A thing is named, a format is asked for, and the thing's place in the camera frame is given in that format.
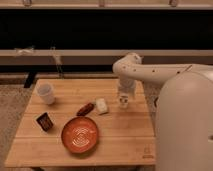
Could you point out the white wrapped packet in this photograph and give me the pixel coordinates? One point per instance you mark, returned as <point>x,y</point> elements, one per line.
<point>101,106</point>

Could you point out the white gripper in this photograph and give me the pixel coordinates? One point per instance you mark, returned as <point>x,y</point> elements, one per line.
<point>126,88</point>

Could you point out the white paper cup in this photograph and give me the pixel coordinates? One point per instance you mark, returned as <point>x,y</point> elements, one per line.
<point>45,92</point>

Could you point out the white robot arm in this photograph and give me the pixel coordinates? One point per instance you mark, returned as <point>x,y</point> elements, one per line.
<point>184,114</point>

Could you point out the orange ceramic bowl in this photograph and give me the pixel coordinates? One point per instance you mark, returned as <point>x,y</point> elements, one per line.
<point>80,135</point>

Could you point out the wooden table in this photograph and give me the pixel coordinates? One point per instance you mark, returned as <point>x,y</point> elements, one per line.
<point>126,135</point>

